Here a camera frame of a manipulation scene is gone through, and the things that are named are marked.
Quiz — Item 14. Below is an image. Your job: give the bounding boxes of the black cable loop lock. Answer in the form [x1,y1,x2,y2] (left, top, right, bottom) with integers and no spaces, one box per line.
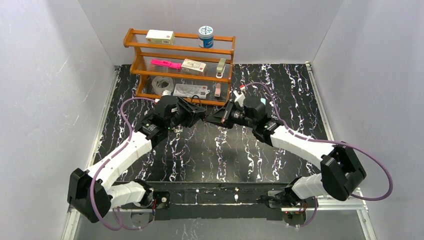
[190,95,208,122]

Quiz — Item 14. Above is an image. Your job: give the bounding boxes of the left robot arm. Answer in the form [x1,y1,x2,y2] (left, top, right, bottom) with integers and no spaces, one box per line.
[67,95,207,223]

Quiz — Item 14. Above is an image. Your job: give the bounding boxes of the flat packaged card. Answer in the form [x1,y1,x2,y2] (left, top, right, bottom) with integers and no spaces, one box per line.
[172,83,210,99]

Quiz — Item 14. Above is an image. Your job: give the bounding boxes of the clear tape roll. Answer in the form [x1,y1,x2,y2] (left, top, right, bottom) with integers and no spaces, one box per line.
[151,76,175,96]

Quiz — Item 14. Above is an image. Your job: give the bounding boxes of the wooden three-tier shelf rack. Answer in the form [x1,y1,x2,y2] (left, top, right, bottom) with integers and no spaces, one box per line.
[123,28,236,106]

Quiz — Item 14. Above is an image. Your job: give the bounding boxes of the white box middle shelf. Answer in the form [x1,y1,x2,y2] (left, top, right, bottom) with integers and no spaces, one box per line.
[180,59,207,76]

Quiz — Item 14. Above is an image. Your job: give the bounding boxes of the white box shelf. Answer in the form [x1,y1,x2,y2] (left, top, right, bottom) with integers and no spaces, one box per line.
[180,59,207,76]
[145,29,175,45]

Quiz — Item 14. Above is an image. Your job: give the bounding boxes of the beige small stapler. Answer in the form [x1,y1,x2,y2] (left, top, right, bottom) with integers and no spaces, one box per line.
[215,58,226,79]

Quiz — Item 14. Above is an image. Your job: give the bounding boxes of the pink flat tool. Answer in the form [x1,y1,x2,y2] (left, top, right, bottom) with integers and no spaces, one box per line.
[150,59,182,70]

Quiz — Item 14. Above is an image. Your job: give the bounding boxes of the blue round jar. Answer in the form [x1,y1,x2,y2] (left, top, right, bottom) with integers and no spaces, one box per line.
[198,25,214,49]

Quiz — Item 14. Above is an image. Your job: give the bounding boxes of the white box top shelf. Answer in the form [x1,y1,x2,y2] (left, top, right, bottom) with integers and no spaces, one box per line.
[145,29,175,45]

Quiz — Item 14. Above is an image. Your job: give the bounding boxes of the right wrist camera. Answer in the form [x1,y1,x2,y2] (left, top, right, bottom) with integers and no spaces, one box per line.
[233,85,246,107]

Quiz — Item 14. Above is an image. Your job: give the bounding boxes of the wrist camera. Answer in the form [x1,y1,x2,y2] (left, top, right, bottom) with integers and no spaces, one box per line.
[233,85,246,107]
[155,90,172,103]

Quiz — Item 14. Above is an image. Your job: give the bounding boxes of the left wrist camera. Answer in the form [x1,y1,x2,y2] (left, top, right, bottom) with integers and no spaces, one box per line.
[155,90,172,103]

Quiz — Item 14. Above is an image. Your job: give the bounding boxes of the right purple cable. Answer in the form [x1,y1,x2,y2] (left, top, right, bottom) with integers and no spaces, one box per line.
[240,82,394,229]

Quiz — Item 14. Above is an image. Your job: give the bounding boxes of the purple cable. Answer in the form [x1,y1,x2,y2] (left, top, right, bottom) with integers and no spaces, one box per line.
[240,82,394,229]
[89,96,157,232]

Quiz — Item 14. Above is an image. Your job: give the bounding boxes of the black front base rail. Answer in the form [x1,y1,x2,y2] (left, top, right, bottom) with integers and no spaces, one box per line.
[109,180,342,221]

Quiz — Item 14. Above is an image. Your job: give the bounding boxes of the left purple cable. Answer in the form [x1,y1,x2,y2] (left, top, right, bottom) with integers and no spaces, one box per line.
[89,96,157,232]

